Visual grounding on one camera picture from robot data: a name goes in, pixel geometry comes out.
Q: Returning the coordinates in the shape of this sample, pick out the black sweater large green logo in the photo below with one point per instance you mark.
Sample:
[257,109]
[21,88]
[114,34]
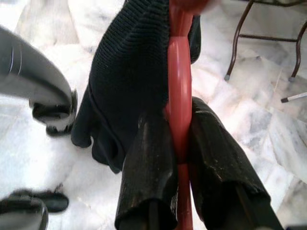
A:
[124,83]

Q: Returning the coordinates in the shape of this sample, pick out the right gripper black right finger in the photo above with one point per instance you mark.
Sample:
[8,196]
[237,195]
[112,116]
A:
[220,172]

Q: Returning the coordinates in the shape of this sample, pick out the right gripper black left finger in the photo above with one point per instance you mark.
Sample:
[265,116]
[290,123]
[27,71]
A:
[148,167]

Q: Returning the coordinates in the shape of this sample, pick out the silver metal clothes rack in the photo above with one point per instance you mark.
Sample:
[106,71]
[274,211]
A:
[297,96]

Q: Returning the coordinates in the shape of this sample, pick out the marble pattern folding table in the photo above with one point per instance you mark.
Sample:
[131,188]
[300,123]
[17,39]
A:
[263,37]

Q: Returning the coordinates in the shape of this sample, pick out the grey robot right leg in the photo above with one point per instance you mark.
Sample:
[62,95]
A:
[21,210]

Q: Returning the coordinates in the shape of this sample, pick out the red plastic hanger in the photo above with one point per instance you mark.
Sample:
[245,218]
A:
[180,95]

